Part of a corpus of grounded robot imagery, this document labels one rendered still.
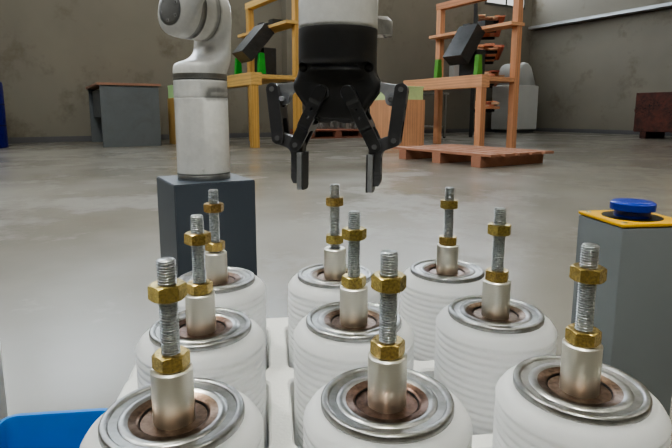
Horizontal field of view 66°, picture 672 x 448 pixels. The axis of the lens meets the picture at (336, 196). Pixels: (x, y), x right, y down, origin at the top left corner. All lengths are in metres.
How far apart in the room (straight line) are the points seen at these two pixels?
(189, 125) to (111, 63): 7.93
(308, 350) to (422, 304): 0.17
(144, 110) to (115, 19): 2.17
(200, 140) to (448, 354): 0.61
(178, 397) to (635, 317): 0.43
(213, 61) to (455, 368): 0.66
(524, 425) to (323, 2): 0.36
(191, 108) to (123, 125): 6.20
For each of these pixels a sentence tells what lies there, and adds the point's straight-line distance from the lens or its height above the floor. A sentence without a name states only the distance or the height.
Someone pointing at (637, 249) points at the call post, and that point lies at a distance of 0.56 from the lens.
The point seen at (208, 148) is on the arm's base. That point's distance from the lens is 0.92.
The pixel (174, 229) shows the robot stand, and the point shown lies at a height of 0.22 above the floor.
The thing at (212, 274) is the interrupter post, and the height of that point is 0.26.
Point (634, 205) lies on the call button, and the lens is 0.57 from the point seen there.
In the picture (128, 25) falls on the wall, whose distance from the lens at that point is 8.94.
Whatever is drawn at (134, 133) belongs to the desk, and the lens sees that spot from 7.13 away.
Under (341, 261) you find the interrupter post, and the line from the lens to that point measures 0.52.
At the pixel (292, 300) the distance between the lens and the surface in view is 0.52.
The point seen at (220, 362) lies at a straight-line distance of 0.39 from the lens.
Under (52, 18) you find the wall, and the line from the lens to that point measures 8.84.
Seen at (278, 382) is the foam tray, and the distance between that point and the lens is 0.49.
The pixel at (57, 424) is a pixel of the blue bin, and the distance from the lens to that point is 0.63.
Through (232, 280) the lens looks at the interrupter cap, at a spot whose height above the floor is 0.25.
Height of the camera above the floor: 0.41
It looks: 9 degrees down
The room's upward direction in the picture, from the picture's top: straight up
